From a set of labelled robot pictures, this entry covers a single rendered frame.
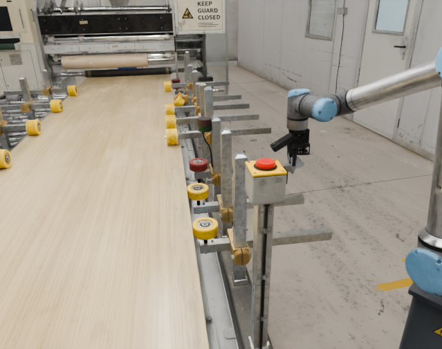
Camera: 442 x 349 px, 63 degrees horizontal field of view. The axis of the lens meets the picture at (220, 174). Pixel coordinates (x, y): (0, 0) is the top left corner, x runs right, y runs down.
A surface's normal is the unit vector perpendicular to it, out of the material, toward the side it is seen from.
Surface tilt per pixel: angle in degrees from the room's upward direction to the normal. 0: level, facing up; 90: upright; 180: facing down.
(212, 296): 0
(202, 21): 90
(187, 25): 90
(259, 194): 90
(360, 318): 0
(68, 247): 0
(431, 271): 95
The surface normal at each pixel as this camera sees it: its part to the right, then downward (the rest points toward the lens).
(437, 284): -0.86, 0.30
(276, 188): 0.15, 0.41
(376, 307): -0.02, -0.91
